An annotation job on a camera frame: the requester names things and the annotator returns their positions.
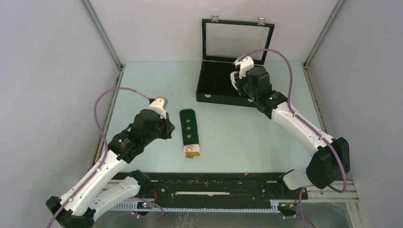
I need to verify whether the green snowman sock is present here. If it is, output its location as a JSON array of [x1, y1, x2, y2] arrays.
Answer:
[[179, 109, 201, 159]]

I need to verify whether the left aluminium frame post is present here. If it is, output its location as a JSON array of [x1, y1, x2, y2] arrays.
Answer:
[[80, 0, 123, 71]]

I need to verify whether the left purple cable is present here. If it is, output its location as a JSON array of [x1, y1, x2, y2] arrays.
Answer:
[[45, 87, 154, 228]]

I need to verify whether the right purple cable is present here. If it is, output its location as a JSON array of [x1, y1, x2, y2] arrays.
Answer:
[[236, 48, 348, 228]]

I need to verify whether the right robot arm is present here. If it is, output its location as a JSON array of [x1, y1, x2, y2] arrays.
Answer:
[[230, 66, 350, 199]]

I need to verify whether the right aluminium frame post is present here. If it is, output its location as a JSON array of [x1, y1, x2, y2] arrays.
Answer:
[[304, 0, 346, 69]]

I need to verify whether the black display case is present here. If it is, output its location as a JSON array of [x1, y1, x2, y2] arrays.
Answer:
[[196, 15, 275, 107]]

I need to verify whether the purple cable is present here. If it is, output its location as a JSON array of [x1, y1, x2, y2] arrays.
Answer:
[[45, 87, 154, 228], [236, 48, 348, 228]]

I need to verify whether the white sock with black stripes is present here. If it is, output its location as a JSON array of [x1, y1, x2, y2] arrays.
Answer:
[[230, 71, 239, 91]]

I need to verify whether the aluminium frame post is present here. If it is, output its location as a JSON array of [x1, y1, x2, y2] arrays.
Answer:
[[304, 0, 346, 69], [80, 0, 123, 71]]

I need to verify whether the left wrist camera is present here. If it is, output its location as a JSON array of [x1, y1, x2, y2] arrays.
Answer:
[[149, 97, 168, 119]]

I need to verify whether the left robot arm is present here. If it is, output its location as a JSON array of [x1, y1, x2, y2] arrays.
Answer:
[[46, 107, 175, 228]]

